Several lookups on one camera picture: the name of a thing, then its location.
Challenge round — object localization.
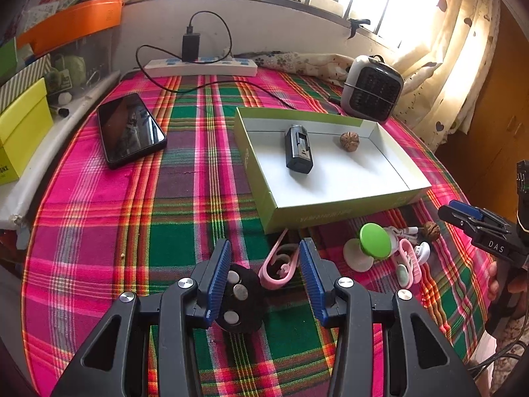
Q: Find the yellow-green cardboard box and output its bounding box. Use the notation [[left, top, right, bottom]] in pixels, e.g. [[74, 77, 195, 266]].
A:
[[0, 78, 54, 185]]

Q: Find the black rectangular gadget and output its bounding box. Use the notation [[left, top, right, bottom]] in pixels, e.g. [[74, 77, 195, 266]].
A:
[[285, 125, 314, 173]]

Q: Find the striped cardboard box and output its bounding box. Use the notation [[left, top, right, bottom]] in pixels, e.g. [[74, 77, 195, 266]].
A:
[[0, 56, 52, 110]]

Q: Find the black charger adapter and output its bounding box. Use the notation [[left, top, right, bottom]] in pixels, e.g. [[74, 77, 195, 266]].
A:
[[182, 25, 202, 64]]

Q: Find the cream heart print curtain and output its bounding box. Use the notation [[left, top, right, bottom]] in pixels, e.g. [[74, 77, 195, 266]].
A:
[[397, 0, 503, 150]]

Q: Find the plaid tablecloth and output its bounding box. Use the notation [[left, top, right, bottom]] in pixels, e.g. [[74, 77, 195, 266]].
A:
[[25, 68, 497, 397]]

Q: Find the green cardboard box lid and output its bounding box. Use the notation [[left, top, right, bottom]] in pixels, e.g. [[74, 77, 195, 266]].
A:
[[233, 106, 432, 236]]

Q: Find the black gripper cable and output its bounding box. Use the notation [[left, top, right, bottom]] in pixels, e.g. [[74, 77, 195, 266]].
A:
[[467, 337, 529, 379]]

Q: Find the black smartphone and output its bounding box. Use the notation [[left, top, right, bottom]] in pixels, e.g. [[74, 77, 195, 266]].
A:
[[97, 93, 168, 170]]

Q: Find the black charging cable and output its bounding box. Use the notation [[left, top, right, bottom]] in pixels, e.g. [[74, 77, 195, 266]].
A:
[[136, 10, 344, 113]]

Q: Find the wooden cabinet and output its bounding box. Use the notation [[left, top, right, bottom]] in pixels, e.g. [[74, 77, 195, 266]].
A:
[[436, 8, 529, 203]]

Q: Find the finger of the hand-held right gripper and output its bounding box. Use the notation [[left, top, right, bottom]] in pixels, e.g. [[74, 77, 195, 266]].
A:
[[438, 205, 508, 239], [448, 199, 514, 233]]

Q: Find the floral cloth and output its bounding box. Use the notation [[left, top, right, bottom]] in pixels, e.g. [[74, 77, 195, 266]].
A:
[[240, 50, 356, 87]]

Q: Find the person's right hand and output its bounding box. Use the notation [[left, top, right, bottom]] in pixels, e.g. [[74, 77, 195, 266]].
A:
[[487, 261, 529, 319]]

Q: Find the white power strip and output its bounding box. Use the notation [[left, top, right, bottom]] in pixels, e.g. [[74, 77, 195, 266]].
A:
[[144, 57, 258, 78]]

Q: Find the grey desk heater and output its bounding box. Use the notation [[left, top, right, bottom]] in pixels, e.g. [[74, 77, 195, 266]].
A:
[[340, 55, 405, 124]]

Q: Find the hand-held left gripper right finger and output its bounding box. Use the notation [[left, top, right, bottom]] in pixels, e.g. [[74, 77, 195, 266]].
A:
[[299, 238, 476, 397]]

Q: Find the clear storage box orange lid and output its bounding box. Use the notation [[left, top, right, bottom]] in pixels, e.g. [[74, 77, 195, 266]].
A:
[[17, 0, 125, 92]]

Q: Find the black round case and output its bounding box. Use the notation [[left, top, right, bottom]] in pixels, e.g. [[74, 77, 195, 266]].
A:
[[215, 262, 269, 333]]

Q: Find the black window hook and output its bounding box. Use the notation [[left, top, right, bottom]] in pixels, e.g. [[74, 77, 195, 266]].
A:
[[347, 17, 371, 39]]

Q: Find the green cardboard box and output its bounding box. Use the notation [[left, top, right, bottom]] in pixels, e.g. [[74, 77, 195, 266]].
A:
[[0, 37, 18, 80]]

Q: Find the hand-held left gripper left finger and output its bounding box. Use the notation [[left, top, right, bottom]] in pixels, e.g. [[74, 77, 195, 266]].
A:
[[50, 239, 232, 397]]

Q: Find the white cord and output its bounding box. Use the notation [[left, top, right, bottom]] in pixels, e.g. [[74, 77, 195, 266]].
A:
[[384, 225, 420, 241]]

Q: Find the green and white suction holder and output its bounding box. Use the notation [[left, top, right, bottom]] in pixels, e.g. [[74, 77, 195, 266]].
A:
[[343, 223, 394, 273]]

